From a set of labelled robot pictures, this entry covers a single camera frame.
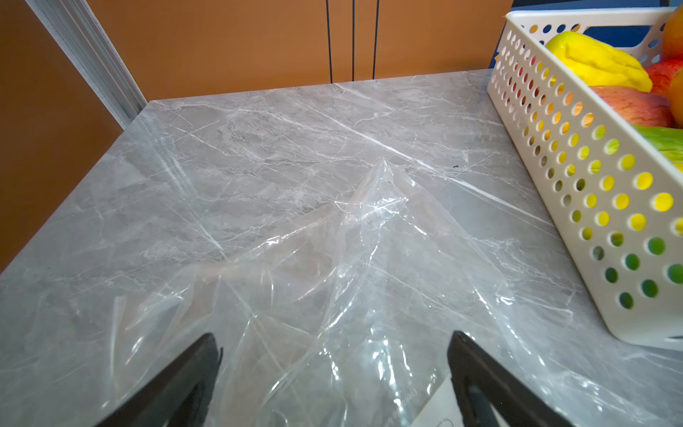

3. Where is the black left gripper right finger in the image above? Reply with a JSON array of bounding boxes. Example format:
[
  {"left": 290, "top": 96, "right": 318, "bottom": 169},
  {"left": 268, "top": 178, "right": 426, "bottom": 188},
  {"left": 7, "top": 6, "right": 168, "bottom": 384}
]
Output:
[{"left": 448, "top": 331, "right": 572, "bottom": 427}]

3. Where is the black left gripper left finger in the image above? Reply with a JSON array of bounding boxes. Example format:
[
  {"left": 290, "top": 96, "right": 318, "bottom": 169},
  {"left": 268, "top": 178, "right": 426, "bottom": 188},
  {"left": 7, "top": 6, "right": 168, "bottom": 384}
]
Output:
[{"left": 99, "top": 333, "right": 223, "bottom": 426}]

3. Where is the clear zip-top bag blue zipper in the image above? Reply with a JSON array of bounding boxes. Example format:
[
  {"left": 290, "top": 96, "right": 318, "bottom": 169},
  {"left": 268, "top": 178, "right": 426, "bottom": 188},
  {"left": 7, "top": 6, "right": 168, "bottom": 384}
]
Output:
[{"left": 104, "top": 161, "right": 682, "bottom": 426}]

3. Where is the yellow mango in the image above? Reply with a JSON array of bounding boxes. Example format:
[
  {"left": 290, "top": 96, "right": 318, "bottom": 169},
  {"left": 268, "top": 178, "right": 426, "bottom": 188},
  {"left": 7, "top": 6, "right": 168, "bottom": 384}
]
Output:
[{"left": 545, "top": 32, "right": 653, "bottom": 93}]

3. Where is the green mango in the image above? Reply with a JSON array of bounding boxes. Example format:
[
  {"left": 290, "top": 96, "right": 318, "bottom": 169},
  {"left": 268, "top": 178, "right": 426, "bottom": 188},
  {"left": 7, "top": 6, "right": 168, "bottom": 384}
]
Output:
[{"left": 634, "top": 125, "right": 683, "bottom": 172}]

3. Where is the red apple-like mango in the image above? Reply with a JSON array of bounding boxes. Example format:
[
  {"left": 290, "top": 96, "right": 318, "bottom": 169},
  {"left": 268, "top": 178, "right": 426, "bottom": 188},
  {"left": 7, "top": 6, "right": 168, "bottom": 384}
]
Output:
[{"left": 592, "top": 86, "right": 678, "bottom": 128}]

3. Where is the white perforated plastic basket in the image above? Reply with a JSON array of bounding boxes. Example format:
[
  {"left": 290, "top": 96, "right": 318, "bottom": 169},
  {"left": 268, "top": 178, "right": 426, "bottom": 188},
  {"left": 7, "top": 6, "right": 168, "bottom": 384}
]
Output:
[{"left": 487, "top": 7, "right": 682, "bottom": 350}]

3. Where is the aluminium corner post left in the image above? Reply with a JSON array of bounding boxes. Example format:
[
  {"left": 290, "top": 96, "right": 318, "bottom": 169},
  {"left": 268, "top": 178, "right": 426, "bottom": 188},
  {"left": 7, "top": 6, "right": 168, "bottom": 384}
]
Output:
[{"left": 27, "top": 0, "right": 147, "bottom": 129}]

